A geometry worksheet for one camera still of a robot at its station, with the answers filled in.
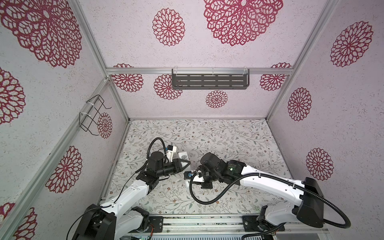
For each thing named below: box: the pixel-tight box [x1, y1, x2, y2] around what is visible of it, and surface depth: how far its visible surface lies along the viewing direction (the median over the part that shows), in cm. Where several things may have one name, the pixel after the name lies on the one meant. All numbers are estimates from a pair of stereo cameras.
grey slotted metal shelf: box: [171, 68, 250, 90], surface depth 96 cm
